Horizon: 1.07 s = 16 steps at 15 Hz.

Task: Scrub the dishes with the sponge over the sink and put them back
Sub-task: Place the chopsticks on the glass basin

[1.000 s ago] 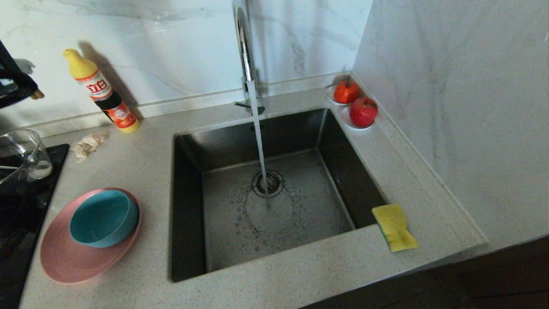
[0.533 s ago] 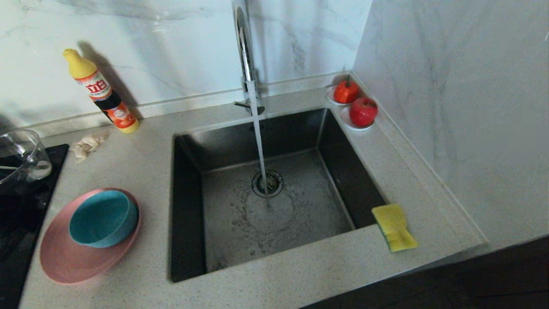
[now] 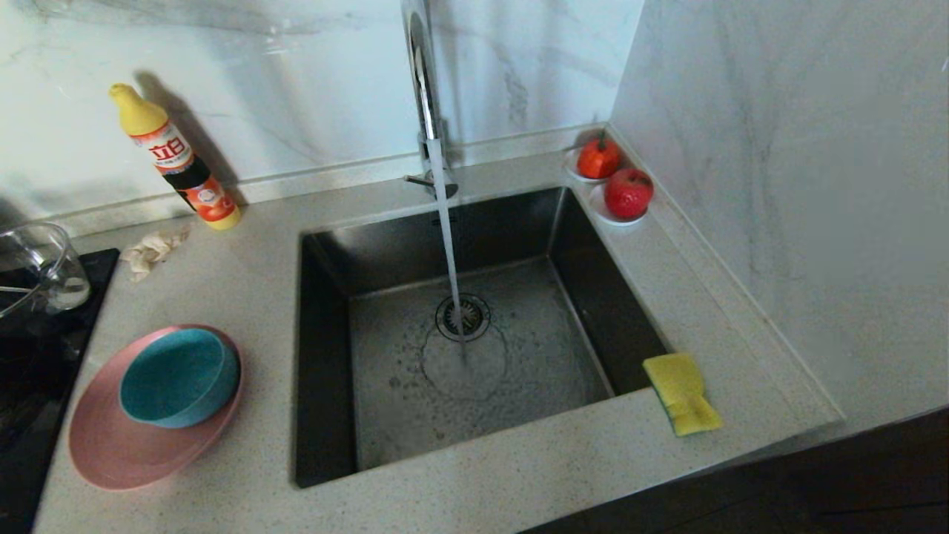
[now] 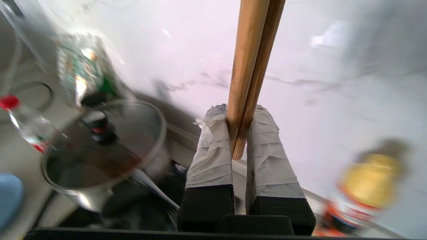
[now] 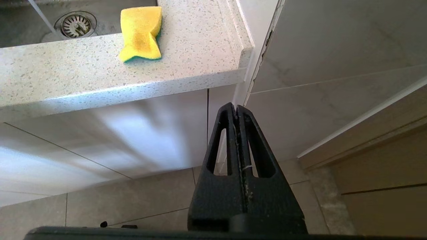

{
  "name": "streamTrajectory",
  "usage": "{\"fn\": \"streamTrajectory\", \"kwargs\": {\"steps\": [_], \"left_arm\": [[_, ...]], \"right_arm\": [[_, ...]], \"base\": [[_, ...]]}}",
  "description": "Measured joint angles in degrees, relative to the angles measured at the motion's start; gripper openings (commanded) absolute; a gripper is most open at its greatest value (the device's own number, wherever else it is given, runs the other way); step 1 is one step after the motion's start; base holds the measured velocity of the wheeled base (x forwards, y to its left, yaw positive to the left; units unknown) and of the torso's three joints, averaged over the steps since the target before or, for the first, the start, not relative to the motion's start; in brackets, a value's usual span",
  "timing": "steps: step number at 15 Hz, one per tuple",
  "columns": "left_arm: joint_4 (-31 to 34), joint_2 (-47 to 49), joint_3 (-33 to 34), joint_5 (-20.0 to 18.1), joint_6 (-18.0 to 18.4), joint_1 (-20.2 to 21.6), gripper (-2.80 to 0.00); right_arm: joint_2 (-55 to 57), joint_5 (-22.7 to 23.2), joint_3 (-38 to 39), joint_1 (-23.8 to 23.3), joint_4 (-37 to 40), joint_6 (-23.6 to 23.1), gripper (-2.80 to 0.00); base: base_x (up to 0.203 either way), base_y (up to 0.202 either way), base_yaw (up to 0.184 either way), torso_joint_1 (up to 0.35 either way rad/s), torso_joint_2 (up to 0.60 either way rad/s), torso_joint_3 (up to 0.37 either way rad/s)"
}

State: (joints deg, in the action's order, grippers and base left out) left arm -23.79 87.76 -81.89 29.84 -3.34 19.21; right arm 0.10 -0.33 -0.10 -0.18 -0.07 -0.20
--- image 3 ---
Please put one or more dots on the yellow green sponge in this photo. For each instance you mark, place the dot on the yellow green sponge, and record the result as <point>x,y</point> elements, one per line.
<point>682,389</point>

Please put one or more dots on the orange dish soap bottle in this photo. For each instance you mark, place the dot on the orange dish soap bottle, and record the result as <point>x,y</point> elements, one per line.
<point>174,156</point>

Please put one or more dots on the stainless steel sink basin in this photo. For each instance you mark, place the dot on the stainless steel sink basin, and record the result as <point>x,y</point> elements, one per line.
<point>534,356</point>

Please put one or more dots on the running water stream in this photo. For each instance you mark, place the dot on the running water stream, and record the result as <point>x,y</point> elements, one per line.
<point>448,245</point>

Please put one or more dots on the round metal drain strainer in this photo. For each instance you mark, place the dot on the round metal drain strainer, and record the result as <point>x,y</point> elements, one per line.
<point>474,317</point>

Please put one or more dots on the red tomato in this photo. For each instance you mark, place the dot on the red tomato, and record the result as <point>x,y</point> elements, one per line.
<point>597,159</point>

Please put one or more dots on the red apple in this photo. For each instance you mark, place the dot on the red apple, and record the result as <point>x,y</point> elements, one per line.
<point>628,194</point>

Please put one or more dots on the chrome faucet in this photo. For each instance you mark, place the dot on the chrome faucet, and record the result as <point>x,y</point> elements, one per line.
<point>424,89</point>

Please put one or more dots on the teal bowl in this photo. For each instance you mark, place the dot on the teal bowl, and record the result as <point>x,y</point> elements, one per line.
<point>178,378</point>

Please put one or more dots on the crumpled paper scrap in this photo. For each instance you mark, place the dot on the crumpled paper scrap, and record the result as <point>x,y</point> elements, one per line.
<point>152,251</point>

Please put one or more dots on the pink plate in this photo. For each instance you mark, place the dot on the pink plate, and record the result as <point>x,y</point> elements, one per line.
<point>141,460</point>

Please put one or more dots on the clear glass bowl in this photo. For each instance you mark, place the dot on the clear glass bowl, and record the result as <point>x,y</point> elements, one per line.
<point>41,271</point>

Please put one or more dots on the black cooktop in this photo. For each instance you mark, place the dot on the black cooktop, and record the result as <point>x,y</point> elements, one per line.
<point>37,386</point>

